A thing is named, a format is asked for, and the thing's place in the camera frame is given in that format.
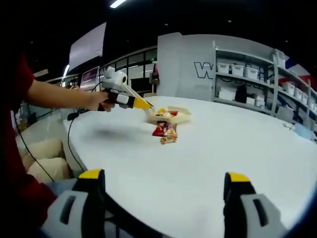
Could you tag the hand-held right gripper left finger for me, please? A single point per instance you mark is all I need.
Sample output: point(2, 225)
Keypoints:
point(81, 212)

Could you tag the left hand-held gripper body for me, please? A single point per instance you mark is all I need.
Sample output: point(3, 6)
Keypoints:
point(111, 81)

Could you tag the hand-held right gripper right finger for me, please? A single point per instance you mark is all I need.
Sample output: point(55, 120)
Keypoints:
point(246, 215)

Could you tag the beige food tongs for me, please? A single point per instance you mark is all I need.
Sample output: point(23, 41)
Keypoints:
point(133, 92)

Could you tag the red food packet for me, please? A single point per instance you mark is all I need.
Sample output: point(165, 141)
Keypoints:
point(159, 129)

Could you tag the brown food packet purple label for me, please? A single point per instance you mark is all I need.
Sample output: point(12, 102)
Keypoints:
point(171, 131)

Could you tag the small orange food packet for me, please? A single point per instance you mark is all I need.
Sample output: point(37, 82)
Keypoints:
point(168, 140)

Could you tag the beige hexagonal container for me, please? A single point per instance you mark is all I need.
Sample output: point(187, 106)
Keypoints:
point(182, 116)

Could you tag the person's left hand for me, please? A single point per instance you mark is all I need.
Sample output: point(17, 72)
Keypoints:
point(99, 101)

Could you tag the purple lit monitor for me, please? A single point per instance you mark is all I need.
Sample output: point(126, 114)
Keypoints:
point(90, 77)

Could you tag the dark monitor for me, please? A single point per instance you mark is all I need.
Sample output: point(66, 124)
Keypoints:
point(140, 85)

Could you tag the person's blue trousers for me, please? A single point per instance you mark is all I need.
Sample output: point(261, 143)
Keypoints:
point(62, 184)

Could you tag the red hanging garment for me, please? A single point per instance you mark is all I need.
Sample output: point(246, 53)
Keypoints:
point(155, 72)

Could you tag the hanging white screen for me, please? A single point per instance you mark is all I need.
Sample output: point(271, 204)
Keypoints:
point(86, 45)

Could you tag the beige cushion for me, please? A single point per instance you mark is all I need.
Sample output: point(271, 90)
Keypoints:
point(49, 169)
point(43, 148)

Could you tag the long ceiling light strip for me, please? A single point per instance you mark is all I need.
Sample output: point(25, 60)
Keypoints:
point(118, 3)

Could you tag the blue box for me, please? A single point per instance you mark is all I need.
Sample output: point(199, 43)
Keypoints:
point(305, 131)

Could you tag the black bag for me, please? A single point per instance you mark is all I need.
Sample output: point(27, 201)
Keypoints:
point(240, 93)

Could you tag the row of white storage bins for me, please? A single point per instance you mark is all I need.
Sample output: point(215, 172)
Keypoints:
point(237, 69)

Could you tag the grey metal shelving rack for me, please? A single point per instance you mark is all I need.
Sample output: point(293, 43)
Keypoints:
point(272, 81)

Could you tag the red and blue flag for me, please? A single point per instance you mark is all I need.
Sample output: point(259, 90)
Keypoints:
point(296, 63)

